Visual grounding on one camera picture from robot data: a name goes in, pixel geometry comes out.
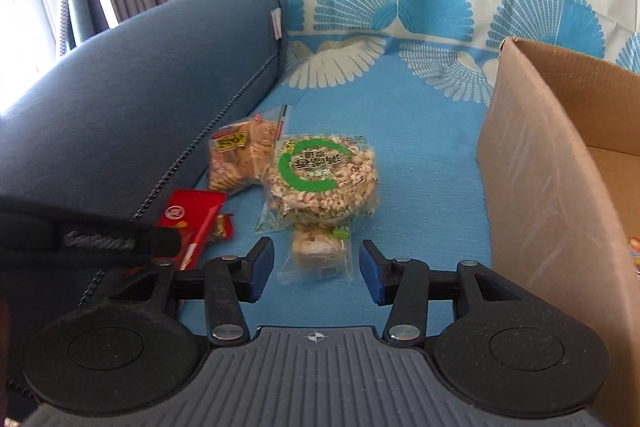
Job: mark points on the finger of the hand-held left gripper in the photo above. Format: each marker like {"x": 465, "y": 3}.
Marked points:
{"x": 160, "y": 241}

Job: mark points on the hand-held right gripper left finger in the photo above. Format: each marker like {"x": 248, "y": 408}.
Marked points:
{"x": 262, "y": 269}

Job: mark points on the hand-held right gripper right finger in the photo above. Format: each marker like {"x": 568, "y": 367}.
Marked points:
{"x": 372, "y": 274}

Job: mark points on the red snack packet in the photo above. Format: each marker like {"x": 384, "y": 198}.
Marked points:
{"x": 192, "y": 217}

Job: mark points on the small clear bun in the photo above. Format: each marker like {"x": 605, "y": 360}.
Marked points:
{"x": 317, "y": 252}

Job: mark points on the puffed rice cake bag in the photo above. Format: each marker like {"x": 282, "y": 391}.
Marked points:
{"x": 320, "y": 172}

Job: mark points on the clear bag of brown crackers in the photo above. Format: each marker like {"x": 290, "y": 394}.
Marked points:
{"x": 240, "y": 152}

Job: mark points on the brown cardboard box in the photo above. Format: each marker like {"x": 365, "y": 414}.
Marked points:
{"x": 540, "y": 207}

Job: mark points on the small red gold candy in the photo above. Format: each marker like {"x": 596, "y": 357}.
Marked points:
{"x": 225, "y": 227}

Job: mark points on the blue white fan-print cloth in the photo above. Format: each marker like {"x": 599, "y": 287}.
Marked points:
{"x": 425, "y": 147}

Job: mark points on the blue fabric sofa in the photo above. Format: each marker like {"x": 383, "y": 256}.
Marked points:
{"x": 125, "y": 107}

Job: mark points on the colourful snack packet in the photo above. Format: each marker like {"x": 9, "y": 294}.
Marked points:
{"x": 635, "y": 254}

